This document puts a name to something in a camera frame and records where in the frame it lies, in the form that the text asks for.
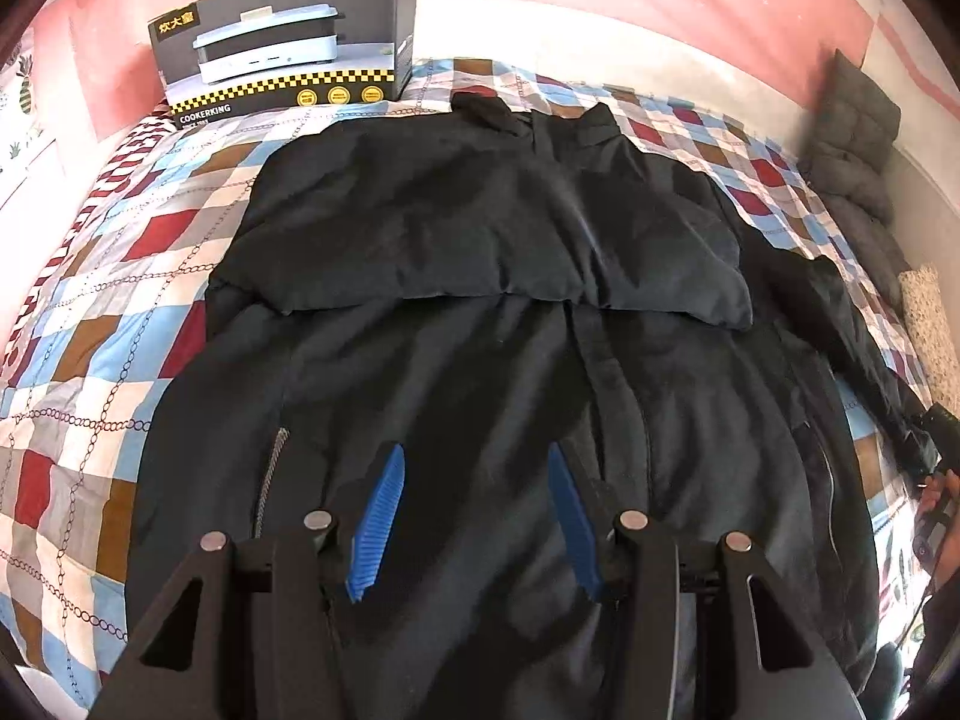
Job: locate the pineapple print fabric cover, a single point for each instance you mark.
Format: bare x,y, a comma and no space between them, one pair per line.
22,134

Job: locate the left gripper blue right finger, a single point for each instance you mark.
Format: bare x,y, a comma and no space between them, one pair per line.
585,509

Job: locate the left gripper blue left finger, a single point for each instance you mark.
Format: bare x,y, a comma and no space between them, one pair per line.
365,511

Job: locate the grey quilted cushion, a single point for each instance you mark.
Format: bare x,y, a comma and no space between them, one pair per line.
848,147

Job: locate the beige patterned pillow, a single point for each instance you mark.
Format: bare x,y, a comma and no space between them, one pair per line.
926,320

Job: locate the red white striped cloth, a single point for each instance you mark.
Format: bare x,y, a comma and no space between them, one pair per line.
60,239

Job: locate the electric cooker cardboard box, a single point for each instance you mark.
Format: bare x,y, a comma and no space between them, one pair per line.
224,58

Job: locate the person's right hand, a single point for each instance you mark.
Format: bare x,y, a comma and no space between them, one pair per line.
936,529

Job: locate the checkered bed sheet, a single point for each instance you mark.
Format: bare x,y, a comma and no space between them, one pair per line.
70,456

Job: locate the black jacket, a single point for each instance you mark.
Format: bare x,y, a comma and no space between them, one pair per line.
476,286

